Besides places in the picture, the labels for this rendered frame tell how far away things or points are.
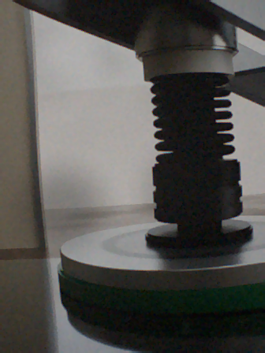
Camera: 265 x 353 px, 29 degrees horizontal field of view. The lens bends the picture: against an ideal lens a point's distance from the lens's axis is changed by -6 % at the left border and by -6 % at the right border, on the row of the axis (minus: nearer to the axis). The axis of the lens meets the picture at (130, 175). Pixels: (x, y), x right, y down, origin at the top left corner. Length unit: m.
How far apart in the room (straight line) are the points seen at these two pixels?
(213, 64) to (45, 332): 0.21
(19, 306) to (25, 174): 4.86
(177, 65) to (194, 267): 0.14
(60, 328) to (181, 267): 0.08
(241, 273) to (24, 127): 4.93
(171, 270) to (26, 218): 4.95
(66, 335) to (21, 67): 5.02
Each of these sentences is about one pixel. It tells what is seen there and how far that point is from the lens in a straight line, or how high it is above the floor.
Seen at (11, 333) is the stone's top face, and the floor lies 0.82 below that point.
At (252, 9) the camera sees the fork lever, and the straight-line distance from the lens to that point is 0.37.
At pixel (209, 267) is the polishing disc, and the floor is 0.85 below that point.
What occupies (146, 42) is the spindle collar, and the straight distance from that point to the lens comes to 0.38.
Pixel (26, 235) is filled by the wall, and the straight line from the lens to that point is 5.27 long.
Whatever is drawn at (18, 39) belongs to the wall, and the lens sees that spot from 5.32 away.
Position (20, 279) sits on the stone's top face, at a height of 0.82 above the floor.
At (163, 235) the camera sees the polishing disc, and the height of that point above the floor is 0.86.
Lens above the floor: 0.92
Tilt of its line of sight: 3 degrees down
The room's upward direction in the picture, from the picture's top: 4 degrees counter-clockwise
